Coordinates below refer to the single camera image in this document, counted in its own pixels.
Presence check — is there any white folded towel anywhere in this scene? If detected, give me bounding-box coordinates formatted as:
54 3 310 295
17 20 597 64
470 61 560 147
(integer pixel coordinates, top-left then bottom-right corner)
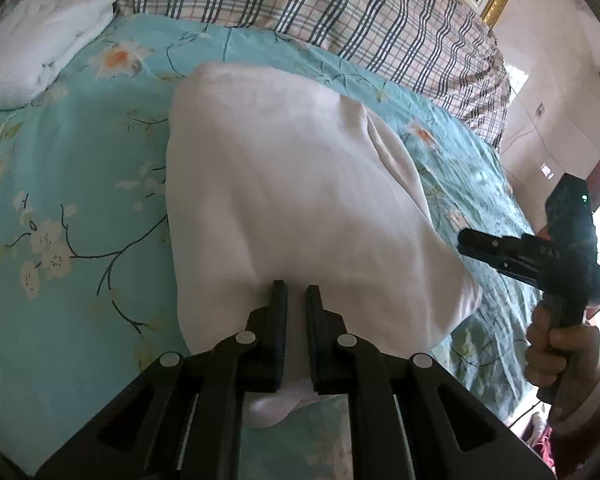
0 0 122 113

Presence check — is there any person's right forearm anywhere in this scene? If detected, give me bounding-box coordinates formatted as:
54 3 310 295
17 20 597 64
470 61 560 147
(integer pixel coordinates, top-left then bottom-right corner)
542 372 600 478

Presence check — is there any person's right hand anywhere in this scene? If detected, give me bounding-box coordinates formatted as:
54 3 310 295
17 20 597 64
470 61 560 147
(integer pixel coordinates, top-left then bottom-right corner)
524 304 600 413

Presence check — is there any teal floral bed sheet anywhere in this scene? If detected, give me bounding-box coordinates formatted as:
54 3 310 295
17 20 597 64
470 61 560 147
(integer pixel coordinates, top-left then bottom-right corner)
0 12 546 476

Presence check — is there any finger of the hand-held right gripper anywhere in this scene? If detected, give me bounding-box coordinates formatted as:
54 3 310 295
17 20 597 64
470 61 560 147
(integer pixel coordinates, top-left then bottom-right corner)
457 228 556 283

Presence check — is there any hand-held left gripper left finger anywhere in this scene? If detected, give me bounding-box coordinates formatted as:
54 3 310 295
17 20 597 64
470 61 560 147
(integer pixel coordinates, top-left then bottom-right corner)
34 280 289 480

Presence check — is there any white zip hoodie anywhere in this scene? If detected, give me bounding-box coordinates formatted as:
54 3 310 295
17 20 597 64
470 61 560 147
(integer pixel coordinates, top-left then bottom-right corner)
165 60 483 430

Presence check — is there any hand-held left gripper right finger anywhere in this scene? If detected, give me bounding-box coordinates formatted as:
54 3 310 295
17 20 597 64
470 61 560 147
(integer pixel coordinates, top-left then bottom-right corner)
305 284 557 480

